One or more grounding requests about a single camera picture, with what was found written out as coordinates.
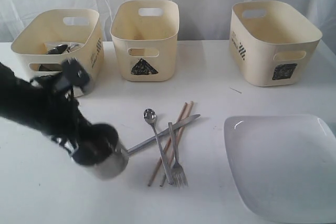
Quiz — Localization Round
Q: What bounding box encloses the cream bin with triangle mark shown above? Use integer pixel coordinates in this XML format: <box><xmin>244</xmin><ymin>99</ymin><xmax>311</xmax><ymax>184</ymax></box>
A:
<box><xmin>110</xmin><ymin>0</ymin><xmax>180</xmax><ymax>82</ymax></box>

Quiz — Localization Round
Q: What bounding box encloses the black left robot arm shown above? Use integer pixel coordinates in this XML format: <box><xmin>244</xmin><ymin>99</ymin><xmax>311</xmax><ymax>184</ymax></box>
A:
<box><xmin>1</xmin><ymin>60</ymin><xmax>119</xmax><ymax>166</ymax></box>

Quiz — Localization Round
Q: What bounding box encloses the long steel spoon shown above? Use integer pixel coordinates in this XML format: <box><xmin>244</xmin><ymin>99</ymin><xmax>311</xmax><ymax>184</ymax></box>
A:
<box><xmin>143</xmin><ymin>109</ymin><xmax>174</xmax><ymax>185</ymax></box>

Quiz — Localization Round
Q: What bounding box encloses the cream bin with circle mark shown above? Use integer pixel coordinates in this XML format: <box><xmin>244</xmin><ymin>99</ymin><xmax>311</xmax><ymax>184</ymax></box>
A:
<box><xmin>11</xmin><ymin>9</ymin><xmax>104</xmax><ymax>92</ymax></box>

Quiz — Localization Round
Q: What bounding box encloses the stainless steel bowl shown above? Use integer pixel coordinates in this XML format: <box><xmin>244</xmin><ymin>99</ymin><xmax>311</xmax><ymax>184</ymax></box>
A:
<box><xmin>37</xmin><ymin>43</ymin><xmax>80</xmax><ymax>72</ymax></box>

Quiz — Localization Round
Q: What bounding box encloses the white square plate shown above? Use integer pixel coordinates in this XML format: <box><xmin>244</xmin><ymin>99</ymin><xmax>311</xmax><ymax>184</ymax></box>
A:
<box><xmin>224</xmin><ymin>114</ymin><xmax>335</xmax><ymax>223</ymax></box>

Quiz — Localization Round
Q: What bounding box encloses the steel mug front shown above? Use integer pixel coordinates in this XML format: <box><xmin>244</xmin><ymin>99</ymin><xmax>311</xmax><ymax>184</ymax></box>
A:
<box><xmin>56</xmin><ymin>137</ymin><xmax>129</xmax><ymax>180</ymax></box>

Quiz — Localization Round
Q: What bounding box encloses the cream bin with square mark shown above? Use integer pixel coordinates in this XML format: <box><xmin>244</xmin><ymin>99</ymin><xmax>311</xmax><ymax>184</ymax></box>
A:
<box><xmin>229</xmin><ymin>1</ymin><xmax>322</xmax><ymax>87</ymax></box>

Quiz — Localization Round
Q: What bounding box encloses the steel table knife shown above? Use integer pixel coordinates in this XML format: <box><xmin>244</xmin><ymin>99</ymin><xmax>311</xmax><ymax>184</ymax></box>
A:
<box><xmin>127</xmin><ymin>114</ymin><xmax>201</xmax><ymax>156</ymax></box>

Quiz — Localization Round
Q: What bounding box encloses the wooden chopstick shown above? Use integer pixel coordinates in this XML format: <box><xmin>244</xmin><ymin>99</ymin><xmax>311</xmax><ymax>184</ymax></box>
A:
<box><xmin>160</xmin><ymin>100</ymin><xmax>194</xmax><ymax>187</ymax></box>
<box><xmin>148</xmin><ymin>102</ymin><xmax>187</xmax><ymax>187</ymax></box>

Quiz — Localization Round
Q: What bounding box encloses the steel fork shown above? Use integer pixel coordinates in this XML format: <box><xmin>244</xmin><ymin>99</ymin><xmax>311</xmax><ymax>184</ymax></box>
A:
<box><xmin>168</xmin><ymin>122</ymin><xmax>188</xmax><ymax>187</ymax></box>

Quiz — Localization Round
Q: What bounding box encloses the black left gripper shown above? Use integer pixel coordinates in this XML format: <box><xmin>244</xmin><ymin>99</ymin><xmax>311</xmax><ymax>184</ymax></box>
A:
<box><xmin>34</xmin><ymin>77</ymin><xmax>119</xmax><ymax>166</ymax></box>

